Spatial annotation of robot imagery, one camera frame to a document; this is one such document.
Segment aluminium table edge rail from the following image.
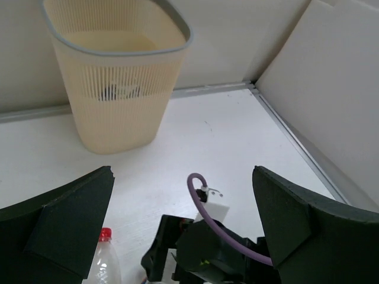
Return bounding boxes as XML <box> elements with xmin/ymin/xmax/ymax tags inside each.
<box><xmin>1</xmin><ymin>81</ymin><xmax>350</xmax><ymax>205</ymax></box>

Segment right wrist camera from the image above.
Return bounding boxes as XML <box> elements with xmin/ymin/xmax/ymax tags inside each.
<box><xmin>196</xmin><ymin>186</ymin><xmax>230</xmax><ymax>222</ymax></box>

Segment red label water bottle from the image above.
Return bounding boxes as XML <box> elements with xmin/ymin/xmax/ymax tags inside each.
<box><xmin>82</xmin><ymin>227</ymin><xmax>121</xmax><ymax>284</ymax></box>

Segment blue label water bottle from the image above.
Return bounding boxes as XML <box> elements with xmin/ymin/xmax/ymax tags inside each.
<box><xmin>99</xmin><ymin>84</ymin><xmax>140</xmax><ymax>101</ymax></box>

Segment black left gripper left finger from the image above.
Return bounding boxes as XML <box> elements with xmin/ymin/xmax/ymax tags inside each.
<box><xmin>1</xmin><ymin>166</ymin><xmax>115</xmax><ymax>283</ymax></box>

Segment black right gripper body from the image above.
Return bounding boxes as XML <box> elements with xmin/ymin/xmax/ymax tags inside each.
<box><xmin>141</xmin><ymin>215</ymin><xmax>281</xmax><ymax>283</ymax></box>

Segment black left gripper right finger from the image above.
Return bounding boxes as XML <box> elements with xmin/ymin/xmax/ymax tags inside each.
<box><xmin>252</xmin><ymin>166</ymin><xmax>378</xmax><ymax>283</ymax></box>

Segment beige plastic waste bin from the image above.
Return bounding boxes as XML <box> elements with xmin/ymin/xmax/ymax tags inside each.
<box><xmin>41</xmin><ymin>1</ymin><xmax>193</xmax><ymax>154</ymax></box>

